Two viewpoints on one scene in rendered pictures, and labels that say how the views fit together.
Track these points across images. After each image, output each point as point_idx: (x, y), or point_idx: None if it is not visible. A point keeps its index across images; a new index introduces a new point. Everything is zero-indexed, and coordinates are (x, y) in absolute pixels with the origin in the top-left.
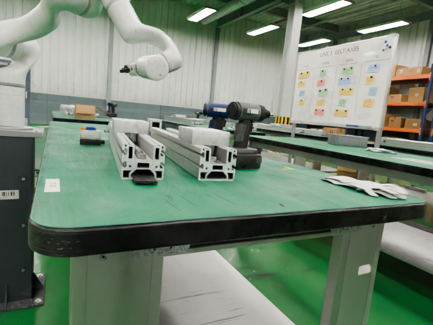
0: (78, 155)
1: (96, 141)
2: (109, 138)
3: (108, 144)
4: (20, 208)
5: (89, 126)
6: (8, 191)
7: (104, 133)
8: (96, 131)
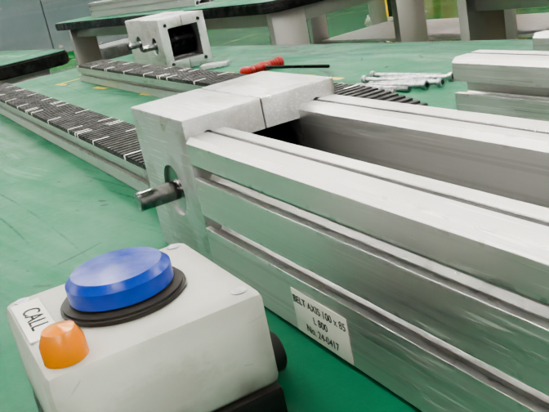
0: None
1: (253, 409)
2: (246, 264)
3: (300, 347)
4: None
5: (109, 270)
6: None
7: (36, 167)
8: (220, 316)
